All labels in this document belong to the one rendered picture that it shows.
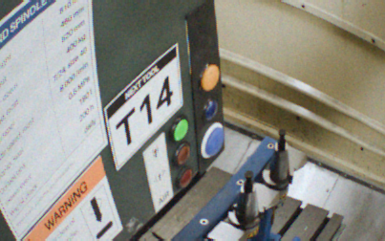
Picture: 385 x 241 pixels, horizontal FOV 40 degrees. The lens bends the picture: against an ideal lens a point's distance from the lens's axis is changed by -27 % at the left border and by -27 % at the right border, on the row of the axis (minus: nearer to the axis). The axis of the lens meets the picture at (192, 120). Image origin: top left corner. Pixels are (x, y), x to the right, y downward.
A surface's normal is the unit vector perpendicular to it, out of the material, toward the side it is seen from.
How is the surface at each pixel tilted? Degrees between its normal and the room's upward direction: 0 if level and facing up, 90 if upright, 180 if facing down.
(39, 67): 90
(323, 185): 24
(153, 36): 90
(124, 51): 90
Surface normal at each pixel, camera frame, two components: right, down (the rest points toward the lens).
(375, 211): -0.29, -0.44
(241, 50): -0.57, 0.58
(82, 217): 0.82, 0.34
